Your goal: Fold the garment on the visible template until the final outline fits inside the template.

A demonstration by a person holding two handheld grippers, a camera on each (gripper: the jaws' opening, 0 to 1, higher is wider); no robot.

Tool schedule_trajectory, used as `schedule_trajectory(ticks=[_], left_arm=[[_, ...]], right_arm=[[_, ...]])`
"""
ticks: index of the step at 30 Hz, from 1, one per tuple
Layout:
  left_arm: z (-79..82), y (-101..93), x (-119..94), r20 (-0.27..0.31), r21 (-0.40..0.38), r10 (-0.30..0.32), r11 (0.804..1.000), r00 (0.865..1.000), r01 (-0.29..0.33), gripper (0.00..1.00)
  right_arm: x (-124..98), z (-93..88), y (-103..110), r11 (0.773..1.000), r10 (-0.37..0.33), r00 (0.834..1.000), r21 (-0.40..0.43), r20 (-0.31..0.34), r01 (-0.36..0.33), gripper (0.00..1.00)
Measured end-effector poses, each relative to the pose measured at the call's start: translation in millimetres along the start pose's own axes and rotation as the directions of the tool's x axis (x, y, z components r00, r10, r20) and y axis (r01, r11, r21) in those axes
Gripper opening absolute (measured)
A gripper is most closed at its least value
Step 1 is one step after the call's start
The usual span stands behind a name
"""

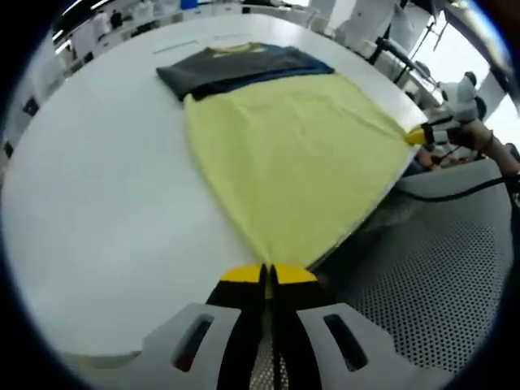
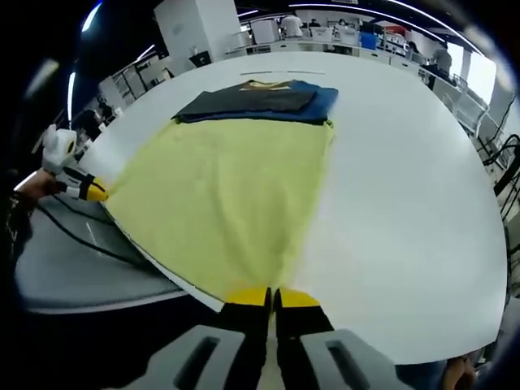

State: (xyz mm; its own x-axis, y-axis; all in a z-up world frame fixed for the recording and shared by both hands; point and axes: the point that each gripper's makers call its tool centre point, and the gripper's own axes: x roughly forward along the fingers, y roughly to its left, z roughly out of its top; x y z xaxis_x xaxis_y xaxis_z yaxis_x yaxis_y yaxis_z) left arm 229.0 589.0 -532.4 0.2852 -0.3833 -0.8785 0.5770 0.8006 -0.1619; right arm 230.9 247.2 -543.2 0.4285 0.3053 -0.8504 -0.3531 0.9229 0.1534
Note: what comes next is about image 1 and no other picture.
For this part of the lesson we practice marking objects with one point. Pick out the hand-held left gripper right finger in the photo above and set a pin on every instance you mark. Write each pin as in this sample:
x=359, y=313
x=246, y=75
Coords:
x=292, y=321

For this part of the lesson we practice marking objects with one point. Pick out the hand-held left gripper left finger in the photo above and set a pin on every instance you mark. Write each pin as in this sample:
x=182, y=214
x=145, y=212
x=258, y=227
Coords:
x=239, y=321

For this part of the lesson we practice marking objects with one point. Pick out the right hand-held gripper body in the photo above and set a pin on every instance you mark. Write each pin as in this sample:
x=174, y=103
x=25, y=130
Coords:
x=461, y=101

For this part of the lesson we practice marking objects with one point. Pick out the yellow blue grey garment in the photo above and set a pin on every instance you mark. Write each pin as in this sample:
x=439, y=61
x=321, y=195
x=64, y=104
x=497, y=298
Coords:
x=292, y=154

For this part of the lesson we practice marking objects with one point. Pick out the person's right hand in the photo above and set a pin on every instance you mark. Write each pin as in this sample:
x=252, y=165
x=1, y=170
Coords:
x=475, y=132

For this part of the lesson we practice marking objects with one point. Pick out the black metal stand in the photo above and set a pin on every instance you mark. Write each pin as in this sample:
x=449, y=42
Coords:
x=396, y=49

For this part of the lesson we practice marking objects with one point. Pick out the grey perforated chair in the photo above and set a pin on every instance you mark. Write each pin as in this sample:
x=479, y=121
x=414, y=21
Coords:
x=426, y=284

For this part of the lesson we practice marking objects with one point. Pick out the blue storage box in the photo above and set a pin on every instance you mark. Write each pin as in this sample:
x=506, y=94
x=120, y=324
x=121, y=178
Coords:
x=190, y=3

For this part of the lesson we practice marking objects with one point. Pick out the white counter cabinets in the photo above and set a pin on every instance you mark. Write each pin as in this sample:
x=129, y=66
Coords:
x=134, y=32

